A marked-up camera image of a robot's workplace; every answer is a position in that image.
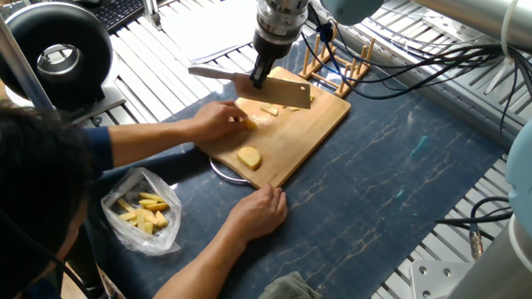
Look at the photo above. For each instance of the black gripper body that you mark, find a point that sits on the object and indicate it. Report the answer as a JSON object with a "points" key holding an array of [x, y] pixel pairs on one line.
{"points": [[273, 43]]}

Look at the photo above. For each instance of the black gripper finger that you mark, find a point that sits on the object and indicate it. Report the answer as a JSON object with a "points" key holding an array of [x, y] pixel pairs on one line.
{"points": [[258, 75], [272, 70]]}

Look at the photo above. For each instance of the steel cleaver knife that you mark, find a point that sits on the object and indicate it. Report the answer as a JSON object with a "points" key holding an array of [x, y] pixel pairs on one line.
{"points": [[283, 93]]}

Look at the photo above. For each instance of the bamboo cutting board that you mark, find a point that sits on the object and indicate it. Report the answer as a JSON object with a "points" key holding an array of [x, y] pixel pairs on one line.
{"points": [[312, 141]]}

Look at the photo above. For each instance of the person's left forearm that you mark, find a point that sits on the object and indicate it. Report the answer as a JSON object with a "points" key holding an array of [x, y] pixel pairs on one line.
{"points": [[141, 141]]}

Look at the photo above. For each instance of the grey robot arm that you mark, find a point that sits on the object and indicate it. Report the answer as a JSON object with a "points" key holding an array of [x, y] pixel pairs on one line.
{"points": [[515, 191]]}

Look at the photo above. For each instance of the person's right forearm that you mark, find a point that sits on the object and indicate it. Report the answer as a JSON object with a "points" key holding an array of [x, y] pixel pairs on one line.
{"points": [[195, 272]]}

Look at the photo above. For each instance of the person's left hand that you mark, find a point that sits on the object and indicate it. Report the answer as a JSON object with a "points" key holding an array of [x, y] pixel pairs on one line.
{"points": [[218, 120]]}

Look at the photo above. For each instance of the person's right hand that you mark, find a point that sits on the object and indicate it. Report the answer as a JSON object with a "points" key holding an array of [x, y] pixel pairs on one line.
{"points": [[259, 212]]}

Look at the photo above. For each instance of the white sheet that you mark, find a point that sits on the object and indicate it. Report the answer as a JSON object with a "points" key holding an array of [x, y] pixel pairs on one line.
{"points": [[208, 29]]}

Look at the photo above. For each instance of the wooden knife rack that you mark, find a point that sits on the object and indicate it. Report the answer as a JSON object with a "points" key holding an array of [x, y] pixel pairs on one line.
{"points": [[341, 73]]}

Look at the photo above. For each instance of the black keyboard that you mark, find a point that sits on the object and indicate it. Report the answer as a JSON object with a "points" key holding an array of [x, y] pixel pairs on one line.
{"points": [[116, 12]]}

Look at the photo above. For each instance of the dark blue marble mat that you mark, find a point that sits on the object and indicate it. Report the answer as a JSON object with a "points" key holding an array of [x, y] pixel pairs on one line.
{"points": [[382, 191]]}

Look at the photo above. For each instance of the plastic bag of potato sticks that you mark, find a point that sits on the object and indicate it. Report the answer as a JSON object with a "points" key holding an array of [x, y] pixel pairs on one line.
{"points": [[137, 212]]}

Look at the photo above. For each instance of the grey-green cloth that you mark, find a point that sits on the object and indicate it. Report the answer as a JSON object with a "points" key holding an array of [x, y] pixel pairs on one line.
{"points": [[287, 286]]}

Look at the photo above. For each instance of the wooden pole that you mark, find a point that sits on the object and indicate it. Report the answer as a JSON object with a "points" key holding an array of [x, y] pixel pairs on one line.
{"points": [[25, 71]]}

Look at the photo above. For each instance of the metal mounting plate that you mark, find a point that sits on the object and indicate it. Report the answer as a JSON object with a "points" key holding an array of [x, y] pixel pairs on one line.
{"points": [[440, 282]]}

